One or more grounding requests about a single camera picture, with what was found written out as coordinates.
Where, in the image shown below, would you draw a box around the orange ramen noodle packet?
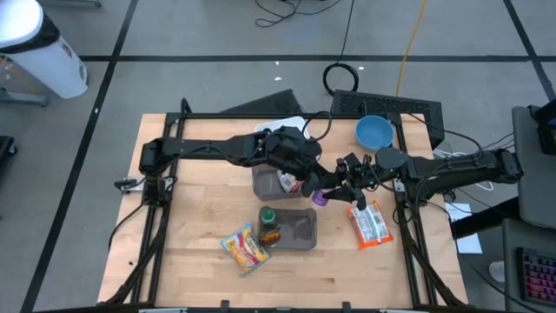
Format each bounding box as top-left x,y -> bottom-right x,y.
346,200 -> 395,251

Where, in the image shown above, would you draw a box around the black floor cables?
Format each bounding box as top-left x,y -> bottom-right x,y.
255,0 -> 344,28

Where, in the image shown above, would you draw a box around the white plastic bin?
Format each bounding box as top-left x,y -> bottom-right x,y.
255,116 -> 310,141

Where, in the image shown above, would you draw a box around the yellow hanging cable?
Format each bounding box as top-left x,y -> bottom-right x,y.
394,0 -> 430,97

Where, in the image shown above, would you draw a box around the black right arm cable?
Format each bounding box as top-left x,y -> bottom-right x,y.
407,112 -> 484,154

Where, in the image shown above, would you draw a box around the white paper sheet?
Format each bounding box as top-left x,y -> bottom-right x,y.
445,202 -> 484,256

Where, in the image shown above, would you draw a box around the blue yellow chip bag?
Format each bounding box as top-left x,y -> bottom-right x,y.
220,222 -> 274,278

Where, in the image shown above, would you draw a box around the translucent grey plastic bin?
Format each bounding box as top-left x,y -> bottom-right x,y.
251,163 -> 305,202
258,206 -> 319,251

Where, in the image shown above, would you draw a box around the black coiled floor cable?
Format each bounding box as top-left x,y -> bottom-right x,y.
321,62 -> 361,97

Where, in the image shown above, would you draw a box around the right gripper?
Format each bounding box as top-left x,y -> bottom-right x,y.
326,152 -> 381,212

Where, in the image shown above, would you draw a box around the white computer mouse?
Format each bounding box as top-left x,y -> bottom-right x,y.
488,260 -> 507,284

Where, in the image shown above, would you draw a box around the backlit keyboard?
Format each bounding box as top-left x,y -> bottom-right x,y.
516,246 -> 556,308

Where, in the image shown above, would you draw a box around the black perforated control box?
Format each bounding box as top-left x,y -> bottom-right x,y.
330,89 -> 446,150

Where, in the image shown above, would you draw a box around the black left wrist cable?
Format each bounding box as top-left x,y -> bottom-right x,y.
301,110 -> 334,143

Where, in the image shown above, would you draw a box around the white trash can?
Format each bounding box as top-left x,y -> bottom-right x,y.
0,0 -> 89,100

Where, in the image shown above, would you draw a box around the thin black hanging cable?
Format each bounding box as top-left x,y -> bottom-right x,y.
339,0 -> 355,64

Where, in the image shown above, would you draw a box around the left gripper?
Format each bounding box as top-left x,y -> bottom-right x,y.
268,125 -> 341,198

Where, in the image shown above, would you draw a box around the red white snack bag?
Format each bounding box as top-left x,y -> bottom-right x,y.
277,170 -> 302,195

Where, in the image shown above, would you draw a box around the wooden desk grey legs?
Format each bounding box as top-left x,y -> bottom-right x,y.
0,86 -> 50,109

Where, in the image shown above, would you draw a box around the black chair base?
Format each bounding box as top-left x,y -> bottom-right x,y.
0,134 -> 19,158

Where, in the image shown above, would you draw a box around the blue bowl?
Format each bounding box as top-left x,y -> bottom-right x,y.
354,114 -> 395,152

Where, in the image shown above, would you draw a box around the green-lid dark jar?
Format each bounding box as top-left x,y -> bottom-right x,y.
259,206 -> 280,235

